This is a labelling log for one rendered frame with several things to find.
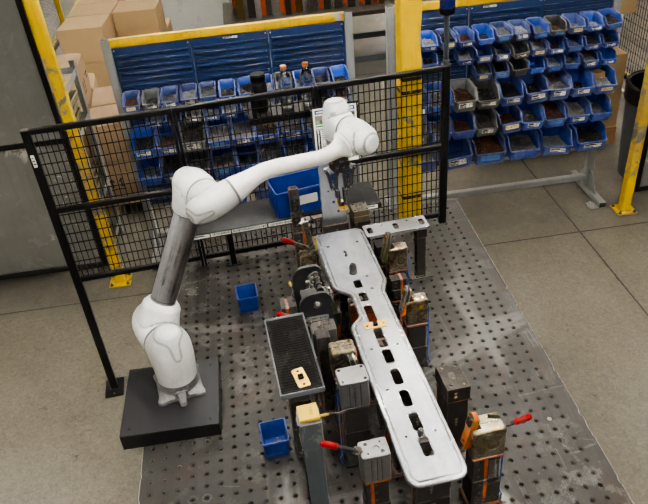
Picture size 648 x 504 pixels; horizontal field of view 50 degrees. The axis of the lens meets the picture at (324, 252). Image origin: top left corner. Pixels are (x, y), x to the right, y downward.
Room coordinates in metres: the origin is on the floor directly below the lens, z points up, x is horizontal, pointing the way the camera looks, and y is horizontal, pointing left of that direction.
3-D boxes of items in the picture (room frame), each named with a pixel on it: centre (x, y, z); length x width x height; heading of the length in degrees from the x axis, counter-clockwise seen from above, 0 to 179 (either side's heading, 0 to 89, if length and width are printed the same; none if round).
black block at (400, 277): (2.25, -0.29, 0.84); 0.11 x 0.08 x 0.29; 99
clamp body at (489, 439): (1.40, -0.44, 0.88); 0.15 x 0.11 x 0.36; 99
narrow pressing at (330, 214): (2.67, -0.06, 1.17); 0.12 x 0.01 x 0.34; 99
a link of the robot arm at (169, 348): (1.99, 0.62, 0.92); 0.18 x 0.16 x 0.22; 28
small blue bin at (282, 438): (1.68, 0.24, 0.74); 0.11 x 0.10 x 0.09; 9
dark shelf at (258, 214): (2.81, 0.17, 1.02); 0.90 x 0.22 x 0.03; 99
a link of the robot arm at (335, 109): (2.40, -0.10, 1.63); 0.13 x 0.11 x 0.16; 29
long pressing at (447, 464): (1.93, -0.17, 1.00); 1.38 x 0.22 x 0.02; 9
